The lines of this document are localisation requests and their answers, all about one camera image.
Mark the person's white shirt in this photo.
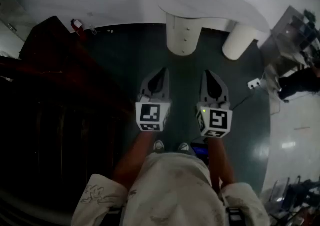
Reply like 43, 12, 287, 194
71, 152, 271, 226

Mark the person's right forearm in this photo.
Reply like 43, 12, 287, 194
207, 136, 237, 193

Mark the black cable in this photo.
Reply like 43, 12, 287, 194
229, 87, 256, 111

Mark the white curved desk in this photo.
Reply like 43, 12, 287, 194
158, 0, 271, 60

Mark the group of chairs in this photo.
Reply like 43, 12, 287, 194
259, 175, 320, 226

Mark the person's left shoe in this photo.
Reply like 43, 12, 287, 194
152, 140, 166, 153

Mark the black strap buckle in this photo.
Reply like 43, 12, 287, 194
226, 206, 242, 223

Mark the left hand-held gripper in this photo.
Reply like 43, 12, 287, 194
135, 67, 173, 132

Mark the red item by wall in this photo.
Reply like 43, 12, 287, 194
70, 18, 87, 41

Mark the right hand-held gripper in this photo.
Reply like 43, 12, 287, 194
196, 69, 233, 138

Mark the grey shelf unit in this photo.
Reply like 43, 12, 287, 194
259, 5, 320, 76

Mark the black device with blue screen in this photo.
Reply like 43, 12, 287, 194
190, 142, 210, 165

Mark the dark wooden furniture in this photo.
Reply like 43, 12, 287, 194
0, 15, 136, 226

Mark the person's left forearm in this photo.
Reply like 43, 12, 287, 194
112, 130, 156, 188

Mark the white power strip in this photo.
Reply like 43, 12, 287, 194
247, 78, 262, 90

